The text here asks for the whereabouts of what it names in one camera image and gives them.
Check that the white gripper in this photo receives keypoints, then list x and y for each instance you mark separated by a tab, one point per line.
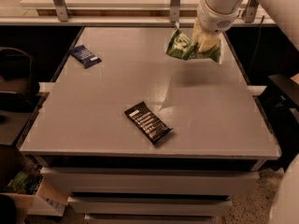
212	20

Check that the green jalapeno chip bag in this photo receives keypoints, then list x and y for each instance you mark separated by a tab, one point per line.
182	47

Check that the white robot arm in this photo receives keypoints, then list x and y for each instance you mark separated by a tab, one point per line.
285	13

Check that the blue rxbar blueberry bar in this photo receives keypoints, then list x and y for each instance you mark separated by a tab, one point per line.
84	56

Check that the dark side table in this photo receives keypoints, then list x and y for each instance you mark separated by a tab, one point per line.
286	87

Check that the black snack bar wrapper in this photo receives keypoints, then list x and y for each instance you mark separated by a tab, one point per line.
147	122

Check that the white drawer cabinet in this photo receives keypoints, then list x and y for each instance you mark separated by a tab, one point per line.
151	189

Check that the black office chair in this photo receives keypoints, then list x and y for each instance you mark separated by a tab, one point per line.
18	84

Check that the cardboard box with items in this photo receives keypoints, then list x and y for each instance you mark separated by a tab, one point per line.
33	195

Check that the middle metal shelf bracket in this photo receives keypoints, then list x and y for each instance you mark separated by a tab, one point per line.
174	10

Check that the metal shelf bracket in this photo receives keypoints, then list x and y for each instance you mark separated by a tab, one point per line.
61	10
248	15
174	10

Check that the right metal shelf bracket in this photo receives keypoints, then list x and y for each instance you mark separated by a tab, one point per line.
248	15

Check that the left metal shelf bracket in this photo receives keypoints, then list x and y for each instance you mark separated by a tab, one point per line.
61	10

